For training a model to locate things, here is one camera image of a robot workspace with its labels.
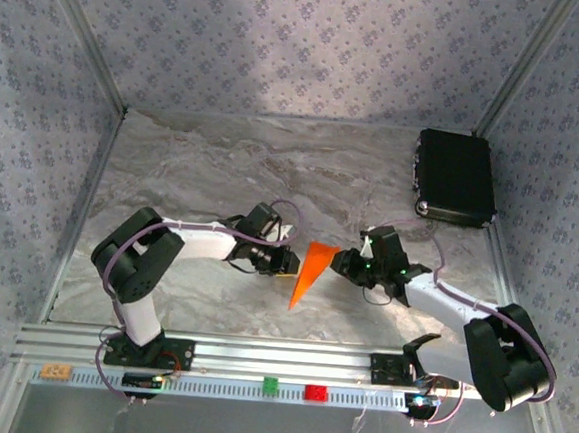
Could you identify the orange cloth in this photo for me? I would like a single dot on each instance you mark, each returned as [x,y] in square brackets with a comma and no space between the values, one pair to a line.
[313,268]

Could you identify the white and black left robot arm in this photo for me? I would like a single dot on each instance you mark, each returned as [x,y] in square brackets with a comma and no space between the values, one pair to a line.
[207,237]

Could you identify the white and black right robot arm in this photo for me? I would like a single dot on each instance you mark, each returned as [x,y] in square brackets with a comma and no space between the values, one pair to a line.
[438,298]

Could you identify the green toy brick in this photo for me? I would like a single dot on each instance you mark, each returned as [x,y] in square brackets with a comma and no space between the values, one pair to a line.
[270,385]

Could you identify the red toy brick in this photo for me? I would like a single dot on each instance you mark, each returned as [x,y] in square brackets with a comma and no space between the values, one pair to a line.
[316,393]

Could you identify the black hard case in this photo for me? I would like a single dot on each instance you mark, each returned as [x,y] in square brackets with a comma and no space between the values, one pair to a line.
[453,174]

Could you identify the aluminium mounting rail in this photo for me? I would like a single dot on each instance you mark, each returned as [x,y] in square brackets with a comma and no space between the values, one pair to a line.
[283,359]

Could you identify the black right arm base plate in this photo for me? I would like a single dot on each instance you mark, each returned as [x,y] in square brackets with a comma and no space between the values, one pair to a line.
[388,370]

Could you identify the aluminium table side rail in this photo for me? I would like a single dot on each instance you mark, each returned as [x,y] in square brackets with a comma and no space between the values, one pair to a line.
[83,210]
[498,273]

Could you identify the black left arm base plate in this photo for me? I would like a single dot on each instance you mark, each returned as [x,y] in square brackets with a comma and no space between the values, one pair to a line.
[178,353]

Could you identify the aluminium frame post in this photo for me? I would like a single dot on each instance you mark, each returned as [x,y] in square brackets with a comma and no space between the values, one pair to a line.
[85,32]
[528,65]

